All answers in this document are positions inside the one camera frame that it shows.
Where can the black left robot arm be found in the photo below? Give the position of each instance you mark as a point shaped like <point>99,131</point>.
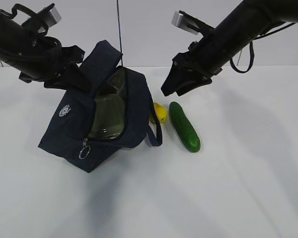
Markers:
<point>26,46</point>

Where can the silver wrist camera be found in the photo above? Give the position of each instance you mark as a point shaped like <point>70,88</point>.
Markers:
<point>49,15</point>
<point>186,22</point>

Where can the glass container green lid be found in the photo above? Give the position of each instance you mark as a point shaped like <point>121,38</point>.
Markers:
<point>109,118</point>

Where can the green cucumber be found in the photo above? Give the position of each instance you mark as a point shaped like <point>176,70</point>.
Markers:
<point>184,128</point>

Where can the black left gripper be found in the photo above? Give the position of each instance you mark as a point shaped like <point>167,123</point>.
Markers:
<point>59,70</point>

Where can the yellow lemon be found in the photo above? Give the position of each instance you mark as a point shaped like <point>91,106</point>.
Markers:
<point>161,112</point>

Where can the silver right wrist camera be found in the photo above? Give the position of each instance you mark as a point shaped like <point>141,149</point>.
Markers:
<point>186,22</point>

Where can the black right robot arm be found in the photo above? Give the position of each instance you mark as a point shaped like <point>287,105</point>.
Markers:
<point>249,21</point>

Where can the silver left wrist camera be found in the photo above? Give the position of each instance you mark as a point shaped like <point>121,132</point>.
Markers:
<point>49,15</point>

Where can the navy blue lunch bag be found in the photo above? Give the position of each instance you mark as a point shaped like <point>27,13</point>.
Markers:
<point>67,133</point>

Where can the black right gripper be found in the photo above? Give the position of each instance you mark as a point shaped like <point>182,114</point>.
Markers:
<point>194,68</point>

